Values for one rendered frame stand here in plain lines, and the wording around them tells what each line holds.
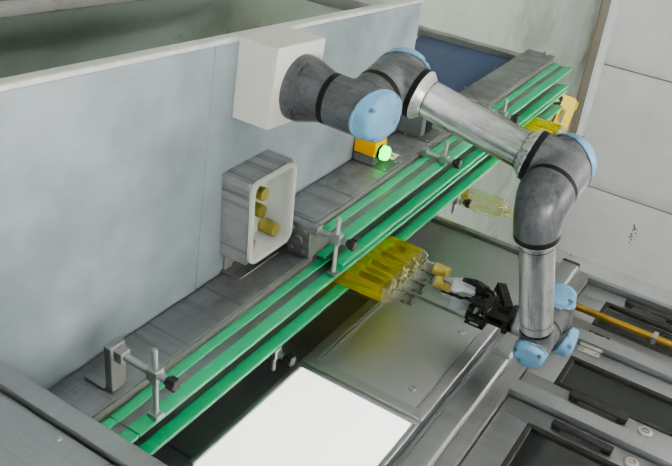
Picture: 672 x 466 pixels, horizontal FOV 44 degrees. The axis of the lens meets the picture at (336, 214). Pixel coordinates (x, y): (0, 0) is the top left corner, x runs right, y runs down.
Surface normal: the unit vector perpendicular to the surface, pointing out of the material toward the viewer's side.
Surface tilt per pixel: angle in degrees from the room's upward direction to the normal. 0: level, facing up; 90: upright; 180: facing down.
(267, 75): 90
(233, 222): 90
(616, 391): 90
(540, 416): 90
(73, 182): 0
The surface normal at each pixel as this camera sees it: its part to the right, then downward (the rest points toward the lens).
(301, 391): 0.10, -0.86
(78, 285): 0.84, 0.34
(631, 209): -0.54, 0.38
